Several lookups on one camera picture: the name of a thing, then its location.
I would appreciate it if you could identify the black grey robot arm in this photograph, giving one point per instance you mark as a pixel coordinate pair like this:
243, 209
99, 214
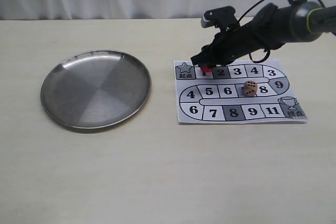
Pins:
271, 28

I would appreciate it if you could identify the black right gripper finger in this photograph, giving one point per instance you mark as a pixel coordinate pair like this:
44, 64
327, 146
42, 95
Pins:
218, 63
200, 59

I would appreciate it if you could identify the round stainless steel plate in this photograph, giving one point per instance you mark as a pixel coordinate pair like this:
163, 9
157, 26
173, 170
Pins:
95, 90

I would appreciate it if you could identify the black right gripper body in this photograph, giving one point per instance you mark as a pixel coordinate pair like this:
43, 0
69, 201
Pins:
225, 49

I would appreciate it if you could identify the red cylinder game piece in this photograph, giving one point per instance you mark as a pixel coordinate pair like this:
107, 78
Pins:
206, 70

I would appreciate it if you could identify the wooden die black pips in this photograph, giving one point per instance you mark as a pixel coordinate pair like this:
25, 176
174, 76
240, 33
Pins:
250, 88

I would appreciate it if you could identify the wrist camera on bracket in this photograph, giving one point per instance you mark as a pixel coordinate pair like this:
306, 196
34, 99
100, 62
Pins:
222, 18

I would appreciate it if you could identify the printed paper game board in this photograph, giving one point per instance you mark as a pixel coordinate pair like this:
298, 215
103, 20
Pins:
218, 98

